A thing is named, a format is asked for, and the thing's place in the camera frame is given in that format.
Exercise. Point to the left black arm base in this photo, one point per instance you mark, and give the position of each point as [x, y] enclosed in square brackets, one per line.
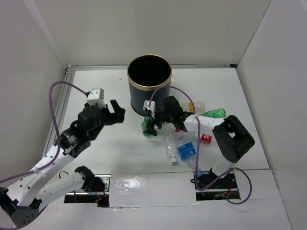
[95, 189]

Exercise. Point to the shiny white tape sheet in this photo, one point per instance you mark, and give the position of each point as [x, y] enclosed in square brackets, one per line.
[152, 190]

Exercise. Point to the black bin with gold rim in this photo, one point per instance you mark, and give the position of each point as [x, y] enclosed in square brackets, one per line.
[147, 73]

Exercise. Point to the clear bottle blue label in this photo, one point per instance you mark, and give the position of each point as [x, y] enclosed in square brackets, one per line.
[186, 152]

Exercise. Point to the clear bottle red label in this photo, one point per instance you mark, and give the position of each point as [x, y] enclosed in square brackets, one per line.
[205, 139]

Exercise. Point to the green soda bottle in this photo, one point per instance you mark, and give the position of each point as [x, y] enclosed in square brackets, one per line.
[216, 113]

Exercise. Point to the small bottle yellow cap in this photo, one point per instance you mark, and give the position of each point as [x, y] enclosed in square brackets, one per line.
[189, 107]

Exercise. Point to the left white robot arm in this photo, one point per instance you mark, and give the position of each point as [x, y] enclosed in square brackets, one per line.
[24, 200]

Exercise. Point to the crushed clear bottle white cap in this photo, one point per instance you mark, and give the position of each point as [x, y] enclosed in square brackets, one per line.
[170, 149]

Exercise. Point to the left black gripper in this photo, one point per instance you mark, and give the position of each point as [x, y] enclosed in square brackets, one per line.
[118, 117]

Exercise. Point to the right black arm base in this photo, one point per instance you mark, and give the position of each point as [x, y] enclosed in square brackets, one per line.
[219, 190]

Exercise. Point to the small green plastic bottle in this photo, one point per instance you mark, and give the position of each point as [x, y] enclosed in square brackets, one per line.
[148, 127]

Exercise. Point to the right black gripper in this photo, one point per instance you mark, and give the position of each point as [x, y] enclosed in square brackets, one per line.
[150, 126]

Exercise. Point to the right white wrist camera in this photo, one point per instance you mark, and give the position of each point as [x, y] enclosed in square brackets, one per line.
[149, 108]

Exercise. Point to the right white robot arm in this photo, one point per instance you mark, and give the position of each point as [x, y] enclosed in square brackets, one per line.
[232, 138]

